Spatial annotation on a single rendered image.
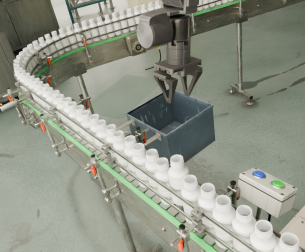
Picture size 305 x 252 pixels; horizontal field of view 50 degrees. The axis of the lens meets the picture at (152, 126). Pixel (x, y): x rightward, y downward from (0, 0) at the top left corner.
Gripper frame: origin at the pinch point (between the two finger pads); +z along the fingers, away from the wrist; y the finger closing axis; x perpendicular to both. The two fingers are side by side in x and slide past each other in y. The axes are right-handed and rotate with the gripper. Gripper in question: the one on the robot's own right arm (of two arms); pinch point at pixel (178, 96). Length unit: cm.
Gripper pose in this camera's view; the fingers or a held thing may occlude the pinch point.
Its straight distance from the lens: 83.7
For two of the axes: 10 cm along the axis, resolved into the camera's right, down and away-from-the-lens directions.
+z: 0.4, 8.8, 4.8
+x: 6.4, 3.5, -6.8
